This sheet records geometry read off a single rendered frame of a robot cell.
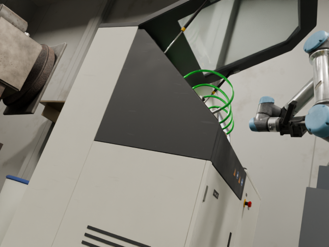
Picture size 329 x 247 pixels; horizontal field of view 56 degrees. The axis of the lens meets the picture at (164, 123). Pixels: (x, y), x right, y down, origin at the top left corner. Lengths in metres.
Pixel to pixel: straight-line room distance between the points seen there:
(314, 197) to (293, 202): 2.45
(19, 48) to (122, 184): 3.91
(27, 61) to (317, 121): 4.32
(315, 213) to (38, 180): 1.20
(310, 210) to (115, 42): 1.24
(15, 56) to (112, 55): 3.35
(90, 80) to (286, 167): 2.72
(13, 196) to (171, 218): 2.06
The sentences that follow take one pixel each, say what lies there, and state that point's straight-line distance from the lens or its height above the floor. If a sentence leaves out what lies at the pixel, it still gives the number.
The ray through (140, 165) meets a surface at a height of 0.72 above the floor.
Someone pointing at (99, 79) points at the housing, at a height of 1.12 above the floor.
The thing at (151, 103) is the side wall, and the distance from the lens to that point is 1.42.
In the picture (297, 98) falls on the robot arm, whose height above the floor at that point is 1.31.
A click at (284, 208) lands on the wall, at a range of 3.73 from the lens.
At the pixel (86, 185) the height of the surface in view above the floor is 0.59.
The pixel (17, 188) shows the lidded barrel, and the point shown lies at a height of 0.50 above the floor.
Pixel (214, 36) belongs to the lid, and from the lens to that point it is 1.95.
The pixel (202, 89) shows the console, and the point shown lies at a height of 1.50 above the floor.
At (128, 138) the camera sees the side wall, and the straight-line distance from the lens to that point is 1.39.
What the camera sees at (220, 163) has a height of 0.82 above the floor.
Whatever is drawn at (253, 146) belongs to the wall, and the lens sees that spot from 4.02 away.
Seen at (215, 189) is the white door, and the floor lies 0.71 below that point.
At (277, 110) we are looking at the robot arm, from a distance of 1.72.
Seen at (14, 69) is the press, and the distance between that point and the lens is 4.93.
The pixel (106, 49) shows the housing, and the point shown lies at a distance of 1.77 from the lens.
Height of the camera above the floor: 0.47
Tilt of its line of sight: 20 degrees up
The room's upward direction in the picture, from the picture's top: 18 degrees clockwise
